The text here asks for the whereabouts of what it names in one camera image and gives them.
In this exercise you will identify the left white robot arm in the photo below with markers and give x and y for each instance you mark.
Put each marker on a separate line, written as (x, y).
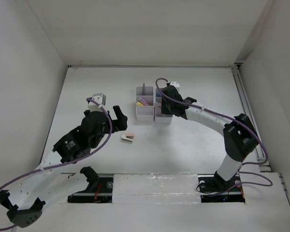
(27, 202)

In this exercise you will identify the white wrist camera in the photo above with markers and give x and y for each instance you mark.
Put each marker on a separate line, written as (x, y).
(96, 102)
(175, 84)

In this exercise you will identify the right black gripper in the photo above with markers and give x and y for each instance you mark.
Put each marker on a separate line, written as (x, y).
(164, 109)

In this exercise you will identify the right white organizer box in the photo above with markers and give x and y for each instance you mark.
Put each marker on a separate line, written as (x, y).
(161, 118)

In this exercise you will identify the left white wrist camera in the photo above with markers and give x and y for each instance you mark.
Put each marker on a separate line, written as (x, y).
(96, 102)

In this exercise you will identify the pink white mini stapler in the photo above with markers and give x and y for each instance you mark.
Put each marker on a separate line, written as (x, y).
(127, 137)

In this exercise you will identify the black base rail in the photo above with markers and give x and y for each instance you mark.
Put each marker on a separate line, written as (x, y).
(155, 189)

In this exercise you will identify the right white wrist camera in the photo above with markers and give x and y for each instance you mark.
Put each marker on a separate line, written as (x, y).
(175, 84)

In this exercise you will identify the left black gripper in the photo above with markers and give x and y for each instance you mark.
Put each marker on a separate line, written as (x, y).
(119, 124)

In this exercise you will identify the aluminium side rail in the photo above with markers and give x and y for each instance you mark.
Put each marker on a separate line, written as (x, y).
(248, 110)

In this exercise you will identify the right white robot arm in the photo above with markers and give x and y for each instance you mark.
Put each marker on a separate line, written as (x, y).
(238, 134)

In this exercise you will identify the black handled scissors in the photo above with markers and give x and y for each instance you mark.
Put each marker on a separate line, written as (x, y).
(143, 89)

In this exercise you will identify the white organizer box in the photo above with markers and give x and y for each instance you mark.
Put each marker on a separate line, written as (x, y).
(145, 113)
(161, 118)

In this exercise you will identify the pink highlighter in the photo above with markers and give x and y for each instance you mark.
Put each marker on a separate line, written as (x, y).
(146, 100)

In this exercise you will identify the left white organizer box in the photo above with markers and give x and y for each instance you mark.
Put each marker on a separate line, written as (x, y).
(145, 113)

